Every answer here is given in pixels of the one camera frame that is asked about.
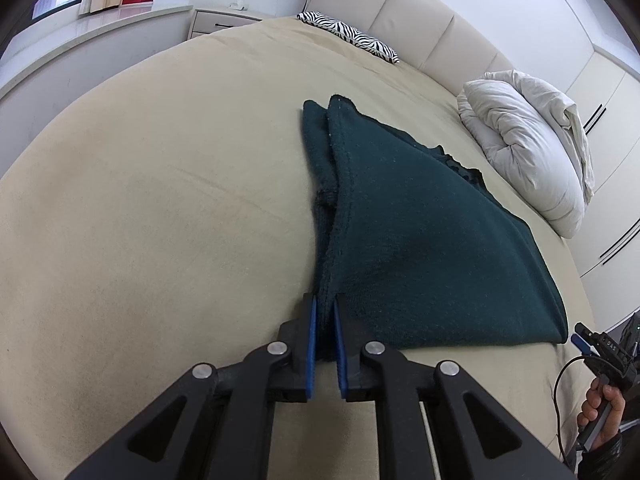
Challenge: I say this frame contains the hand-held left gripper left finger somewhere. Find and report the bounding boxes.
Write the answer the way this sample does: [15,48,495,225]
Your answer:
[65,294,319,480]

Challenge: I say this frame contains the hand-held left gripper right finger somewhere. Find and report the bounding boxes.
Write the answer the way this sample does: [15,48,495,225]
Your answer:
[332,294,576,480]

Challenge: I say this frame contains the dark green sweater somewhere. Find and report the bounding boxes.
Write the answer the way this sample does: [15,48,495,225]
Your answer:
[301,94,569,361]

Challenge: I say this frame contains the person's right forearm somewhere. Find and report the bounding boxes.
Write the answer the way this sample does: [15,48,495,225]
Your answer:
[577,430,625,480]

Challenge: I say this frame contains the person's right hand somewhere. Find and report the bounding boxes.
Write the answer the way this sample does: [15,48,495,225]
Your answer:
[577,375,626,443]

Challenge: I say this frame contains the white wardrobe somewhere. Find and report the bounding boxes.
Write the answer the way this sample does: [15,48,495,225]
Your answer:
[565,42,640,331]

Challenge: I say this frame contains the white folded duvet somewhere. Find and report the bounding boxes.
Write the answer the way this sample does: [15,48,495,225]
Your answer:
[457,71,596,240]

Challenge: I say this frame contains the beige bed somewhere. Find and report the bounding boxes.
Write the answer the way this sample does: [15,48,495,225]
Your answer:
[0,0,596,480]

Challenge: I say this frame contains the zebra print pillow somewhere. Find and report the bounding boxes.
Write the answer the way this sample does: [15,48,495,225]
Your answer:
[296,11,401,65]

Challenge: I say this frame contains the cream padded headboard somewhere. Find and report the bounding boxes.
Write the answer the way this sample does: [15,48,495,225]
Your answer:
[305,0,516,96]

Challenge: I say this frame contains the white nightstand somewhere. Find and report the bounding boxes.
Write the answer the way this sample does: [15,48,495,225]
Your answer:
[189,8,263,41]

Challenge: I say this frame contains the white window bench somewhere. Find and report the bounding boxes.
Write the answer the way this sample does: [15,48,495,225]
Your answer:
[0,4,195,106]

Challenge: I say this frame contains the black cable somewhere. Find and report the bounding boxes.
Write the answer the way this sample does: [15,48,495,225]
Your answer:
[552,355,596,461]

